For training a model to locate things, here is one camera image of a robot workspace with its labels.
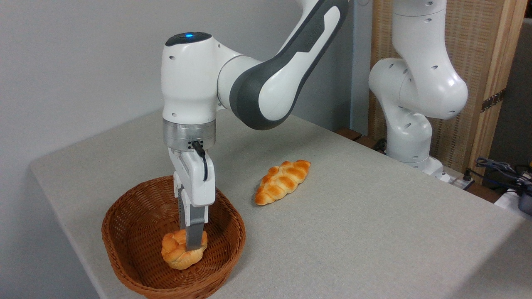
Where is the braided golden bread loaf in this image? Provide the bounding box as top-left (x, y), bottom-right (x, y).
top-left (254, 159), bottom-right (311, 206)

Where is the black plug at robot base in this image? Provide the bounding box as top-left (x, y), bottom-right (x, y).
top-left (451, 168), bottom-right (475, 191)

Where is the black metal screen hinge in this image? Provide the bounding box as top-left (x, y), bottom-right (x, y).
top-left (481, 88), bottom-right (507, 113)

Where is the white box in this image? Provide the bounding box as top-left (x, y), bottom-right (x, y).
top-left (494, 189), bottom-right (532, 220)

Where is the brown wicker basket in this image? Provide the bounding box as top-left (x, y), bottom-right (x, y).
top-left (101, 175), bottom-right (246, 299)

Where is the grey linen tablecloth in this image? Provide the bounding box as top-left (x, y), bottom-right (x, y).
top-left (29, 109), bottom-right (532, 299)

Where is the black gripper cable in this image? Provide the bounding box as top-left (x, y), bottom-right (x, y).
top-left (192, 140), bottom-right (209, 182)

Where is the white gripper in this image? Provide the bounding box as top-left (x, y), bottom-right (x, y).
top-left (168, 148), bottom-right (216, 252)

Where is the wooden woven folding screen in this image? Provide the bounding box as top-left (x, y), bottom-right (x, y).
top-left (371, 0), bottom-right (528, 179)

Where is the grey round container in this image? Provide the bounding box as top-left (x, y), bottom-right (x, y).
top-left (518, 191), bottom-right (532, 216)

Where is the bundle of dark cables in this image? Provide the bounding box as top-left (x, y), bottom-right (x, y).
top-left (475, 157), bottom-right (532, 196)

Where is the round golden bread bun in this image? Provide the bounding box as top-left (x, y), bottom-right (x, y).
top-left (161, 230), bottom-right (208, 270)

